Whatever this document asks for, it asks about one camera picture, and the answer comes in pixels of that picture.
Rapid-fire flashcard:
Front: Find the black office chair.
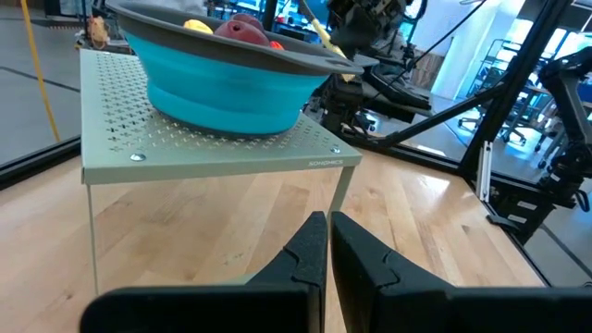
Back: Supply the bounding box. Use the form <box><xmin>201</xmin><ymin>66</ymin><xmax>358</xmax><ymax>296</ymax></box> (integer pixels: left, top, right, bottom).
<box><xmin>457</xmin><ymin>104</ymin><xmax>531</xmax><ymax>145</ymax></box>

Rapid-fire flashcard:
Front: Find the blue collapsible colander grey rim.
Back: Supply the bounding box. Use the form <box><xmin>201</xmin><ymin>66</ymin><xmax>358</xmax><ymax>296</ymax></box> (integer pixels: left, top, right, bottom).
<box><xmin>105</xmin><ymin>0</ymin><xmax>380</xmax><ymax>136</ymax></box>

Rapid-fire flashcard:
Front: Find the dark red pomegranate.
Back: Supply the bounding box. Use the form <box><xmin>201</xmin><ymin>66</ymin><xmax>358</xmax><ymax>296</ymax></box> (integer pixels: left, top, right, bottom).
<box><xmin>213</xmin><ymin>19</ymin><xmax>271</xmax><ymax>47</ymax></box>
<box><xmin>230</xmin><ymin>12</ymin><xmax>265</xmax><ymax>32</ymax></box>

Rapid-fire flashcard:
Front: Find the silver aluminium post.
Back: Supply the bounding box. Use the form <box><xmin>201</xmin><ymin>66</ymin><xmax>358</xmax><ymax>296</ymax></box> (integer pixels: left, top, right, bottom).
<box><xmin>475</xmin><ymin>141</ymin><xmax>494</xmax><ymax>204</ymax></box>

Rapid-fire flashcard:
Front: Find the green perforated metal shelf riser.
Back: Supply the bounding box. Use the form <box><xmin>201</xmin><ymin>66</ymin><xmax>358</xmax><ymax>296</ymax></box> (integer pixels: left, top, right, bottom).
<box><xmin>79</xmin><ymin>48</ymin><xmax>364</xmax><ymax>297</ymax></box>

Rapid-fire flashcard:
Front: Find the black blade cream handle knife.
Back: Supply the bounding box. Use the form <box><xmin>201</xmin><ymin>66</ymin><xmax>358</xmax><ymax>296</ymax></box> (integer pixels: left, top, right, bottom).
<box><xmin>299</xmin><ymin>0</ymin><xmax>358</xmax><ymax>83</ymax></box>

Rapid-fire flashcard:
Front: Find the yellow hanging cable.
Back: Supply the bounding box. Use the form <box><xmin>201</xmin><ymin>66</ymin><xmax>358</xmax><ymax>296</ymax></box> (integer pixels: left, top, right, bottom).
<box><xmin>20</xmin><ymin>0</ymin><xmax>61</xmax><ymax>142</ymax></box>

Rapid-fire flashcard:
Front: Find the tan plush toy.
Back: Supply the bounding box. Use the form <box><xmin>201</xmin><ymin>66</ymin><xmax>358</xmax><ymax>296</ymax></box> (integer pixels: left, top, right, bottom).
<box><xmin>86</xmin><ymin>16</ymin><xmax>110</xmax><ymax>50</ymax></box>

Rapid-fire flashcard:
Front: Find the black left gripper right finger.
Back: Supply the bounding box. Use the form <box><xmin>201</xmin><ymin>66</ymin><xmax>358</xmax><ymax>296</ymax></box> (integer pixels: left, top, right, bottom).
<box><xmin>330</xmin><ymin>211</ymin><xmax>592</xmax><ymax>333</ymax></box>

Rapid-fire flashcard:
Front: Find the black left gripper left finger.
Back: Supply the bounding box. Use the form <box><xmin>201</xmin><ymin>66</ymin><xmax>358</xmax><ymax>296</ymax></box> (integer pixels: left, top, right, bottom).
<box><xmin>79</xmin><ymin>211</ymin><xmax>328</xmax><ymax>333</ymax></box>

